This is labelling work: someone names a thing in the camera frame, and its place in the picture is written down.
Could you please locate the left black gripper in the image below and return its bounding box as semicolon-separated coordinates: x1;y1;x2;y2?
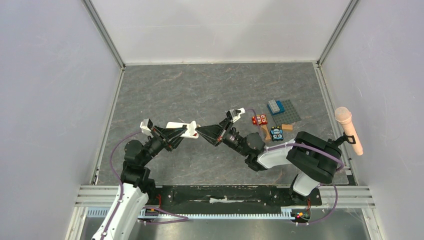
140;124;188;166

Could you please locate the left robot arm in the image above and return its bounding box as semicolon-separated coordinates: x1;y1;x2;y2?
92;122;188;240

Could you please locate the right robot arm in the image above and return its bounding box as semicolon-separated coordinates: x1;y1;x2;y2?
196;119;344;204

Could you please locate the red owl number block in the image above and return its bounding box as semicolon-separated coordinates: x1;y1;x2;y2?
251;114;268;126

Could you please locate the blue owl number block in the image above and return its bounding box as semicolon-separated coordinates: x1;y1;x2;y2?
269;126;284;142

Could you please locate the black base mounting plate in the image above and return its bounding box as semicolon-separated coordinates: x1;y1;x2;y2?
147;185;322;214

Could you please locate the grey lego brick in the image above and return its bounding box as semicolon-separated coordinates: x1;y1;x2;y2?
267;100;280;114

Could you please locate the blue lego brick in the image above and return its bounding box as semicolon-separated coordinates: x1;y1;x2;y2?
267;100;285;116

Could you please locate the grey lego baseplate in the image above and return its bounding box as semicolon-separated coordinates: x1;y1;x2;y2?
272;99;301;125

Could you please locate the black microphone stand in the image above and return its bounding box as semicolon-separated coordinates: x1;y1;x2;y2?
332;132;357;146

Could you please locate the pink microphone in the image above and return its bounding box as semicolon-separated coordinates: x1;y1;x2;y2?
334;106;364;156

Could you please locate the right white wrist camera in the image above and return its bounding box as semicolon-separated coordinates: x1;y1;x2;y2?
226;107;246;123

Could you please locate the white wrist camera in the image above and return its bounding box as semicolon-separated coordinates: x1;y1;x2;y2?
226;107;246;123
139;118;153;137

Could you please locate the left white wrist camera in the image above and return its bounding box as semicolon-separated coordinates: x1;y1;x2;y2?
139;118;153;137

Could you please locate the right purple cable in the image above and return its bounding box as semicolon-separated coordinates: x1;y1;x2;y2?
244;108;345;226

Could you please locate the purple cable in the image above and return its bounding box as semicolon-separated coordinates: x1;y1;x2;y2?
244;108;345;226
99;130;190;240

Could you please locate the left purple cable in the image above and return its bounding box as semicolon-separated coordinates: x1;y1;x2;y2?
99;130;190;240

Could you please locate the white slotted cable duct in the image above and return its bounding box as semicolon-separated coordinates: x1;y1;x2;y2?
86;206;311;220

